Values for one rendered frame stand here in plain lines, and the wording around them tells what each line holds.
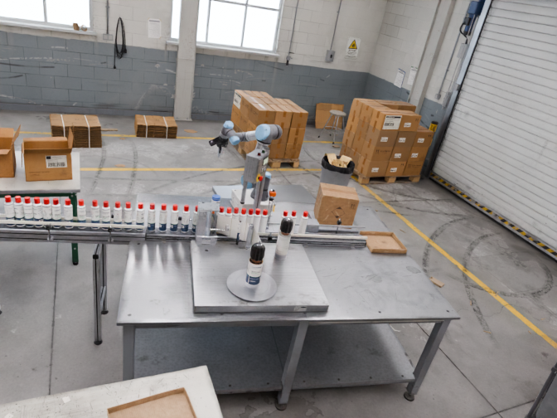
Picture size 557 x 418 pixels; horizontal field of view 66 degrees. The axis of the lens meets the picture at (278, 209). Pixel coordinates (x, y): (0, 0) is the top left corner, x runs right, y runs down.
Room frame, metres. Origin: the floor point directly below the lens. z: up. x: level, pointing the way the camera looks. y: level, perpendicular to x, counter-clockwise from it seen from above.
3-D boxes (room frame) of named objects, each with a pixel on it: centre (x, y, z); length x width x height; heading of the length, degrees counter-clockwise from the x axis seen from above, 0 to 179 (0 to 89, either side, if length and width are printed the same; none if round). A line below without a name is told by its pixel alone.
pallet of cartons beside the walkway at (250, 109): (6.78, 0.45, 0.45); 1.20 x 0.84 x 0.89; 29
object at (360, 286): (2.68, -0.07, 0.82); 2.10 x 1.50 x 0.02; 107
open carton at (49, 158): (3.22, 1.97, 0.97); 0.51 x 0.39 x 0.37; 33
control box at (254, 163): (2.79, 0.21, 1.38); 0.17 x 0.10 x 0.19; 162
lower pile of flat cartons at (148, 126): (6.80, 2.27, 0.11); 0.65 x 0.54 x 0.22; 115
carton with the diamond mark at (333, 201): (3.24, -0.46, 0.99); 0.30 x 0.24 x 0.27; 96
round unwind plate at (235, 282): (2.11, 0.07, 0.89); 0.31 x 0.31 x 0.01
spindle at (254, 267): (2.11, 0.07, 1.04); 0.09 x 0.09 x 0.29
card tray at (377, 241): (3.03, -0.87, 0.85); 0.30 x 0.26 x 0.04; 107
